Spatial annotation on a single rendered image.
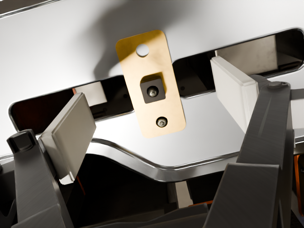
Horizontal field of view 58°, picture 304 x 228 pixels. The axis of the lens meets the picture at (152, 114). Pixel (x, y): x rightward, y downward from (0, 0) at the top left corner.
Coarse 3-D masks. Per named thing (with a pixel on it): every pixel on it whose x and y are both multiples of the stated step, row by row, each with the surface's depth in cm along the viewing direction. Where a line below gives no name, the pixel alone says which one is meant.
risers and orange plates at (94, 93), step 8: (104, 80) 37; (112, 80) 42; (80, 88) 35; (88, 88) 35; (96, 88) 35; (104, 88) 36; (112, 88) 41; (88, 96) 35; (96, 96) 35; (104, 96) 35; (96, 104) 36
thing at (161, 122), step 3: (159, 117) 23; (162, 117) 23; (165, 117) 23; (159, 120) 22; (162, 120) 22; (165, 120) 22; (159, 123) 22; (162, 123) 22; (165, 123) 22; (162, 126) 23
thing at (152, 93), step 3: (150, 87) 21; (153, 87) 20; (156, 87) 21; (147, 90) 21; (150, 90) 20; (153, 90) 20; (156, 90) 20; (150, 93) 20; (153, 93) 20; (156, 93) 20; (153, 96) 20
